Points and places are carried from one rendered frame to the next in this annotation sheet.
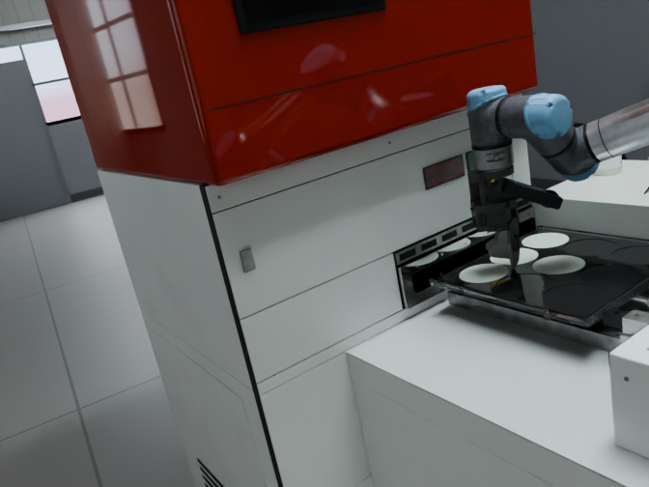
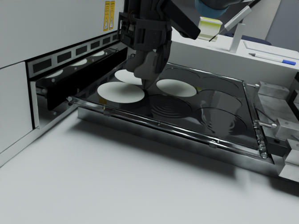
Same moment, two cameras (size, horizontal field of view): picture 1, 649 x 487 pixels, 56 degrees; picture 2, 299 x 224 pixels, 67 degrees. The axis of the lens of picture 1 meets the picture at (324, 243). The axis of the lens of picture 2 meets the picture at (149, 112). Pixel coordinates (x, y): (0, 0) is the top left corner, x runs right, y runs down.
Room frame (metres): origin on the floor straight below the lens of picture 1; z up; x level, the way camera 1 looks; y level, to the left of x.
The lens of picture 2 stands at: (0.82, -0.03, 1.11)
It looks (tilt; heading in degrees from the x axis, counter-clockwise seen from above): 29 degrees down; 312
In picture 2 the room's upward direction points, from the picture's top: 11 degrees clockwise
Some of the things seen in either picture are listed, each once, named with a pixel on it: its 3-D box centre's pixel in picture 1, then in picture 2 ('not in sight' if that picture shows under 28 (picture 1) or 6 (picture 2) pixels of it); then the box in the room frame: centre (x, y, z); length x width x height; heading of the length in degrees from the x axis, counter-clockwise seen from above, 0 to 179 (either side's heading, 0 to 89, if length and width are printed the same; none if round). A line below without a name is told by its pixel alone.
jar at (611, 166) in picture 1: (606, 154); not in sight; (1.48, -0.74, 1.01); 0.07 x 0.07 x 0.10
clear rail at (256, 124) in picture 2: (647, 283); (251, 108); (0.97, -0.54, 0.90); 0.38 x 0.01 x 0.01; 121
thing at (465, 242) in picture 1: (473, 253); (94, 70); (1.30, -0.33, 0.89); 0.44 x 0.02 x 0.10; 121
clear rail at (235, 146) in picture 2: (499, 300); (160, 125); (1.03, -0.30, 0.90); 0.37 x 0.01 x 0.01; 31
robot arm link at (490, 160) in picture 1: (493, 157); not in sight; (1.15, -0.35, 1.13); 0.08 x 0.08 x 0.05
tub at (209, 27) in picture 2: not in sight; (208, 29); (1.29, -0.79, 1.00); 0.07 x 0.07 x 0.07; 39
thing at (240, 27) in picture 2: not in sight; (234, 28); (1.16, -0.72, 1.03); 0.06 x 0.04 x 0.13; 31
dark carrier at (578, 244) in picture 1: (557, 266); (175, 88); (1.12, -0.45, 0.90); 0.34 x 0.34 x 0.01; 31
